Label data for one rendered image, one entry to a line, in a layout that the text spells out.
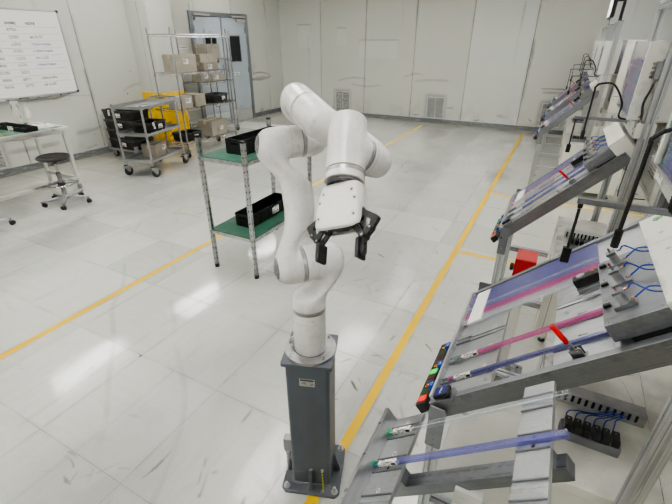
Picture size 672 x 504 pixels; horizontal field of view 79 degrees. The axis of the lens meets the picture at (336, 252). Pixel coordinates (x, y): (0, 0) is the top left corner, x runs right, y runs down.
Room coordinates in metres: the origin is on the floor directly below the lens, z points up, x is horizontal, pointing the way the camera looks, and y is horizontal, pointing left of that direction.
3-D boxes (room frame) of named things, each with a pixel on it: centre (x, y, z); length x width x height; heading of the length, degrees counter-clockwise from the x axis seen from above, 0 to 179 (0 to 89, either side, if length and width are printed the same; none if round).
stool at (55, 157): (4.55, 3.19, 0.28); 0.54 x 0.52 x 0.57; 85
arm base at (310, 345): (1.17, 0.09, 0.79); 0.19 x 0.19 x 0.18
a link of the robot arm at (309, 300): (1.18, 0.06, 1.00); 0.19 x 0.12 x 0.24; 112
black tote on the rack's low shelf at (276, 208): (3.31, 0.63, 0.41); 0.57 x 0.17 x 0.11; 152
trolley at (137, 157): (5.99, 2.67, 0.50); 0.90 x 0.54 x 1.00; 167
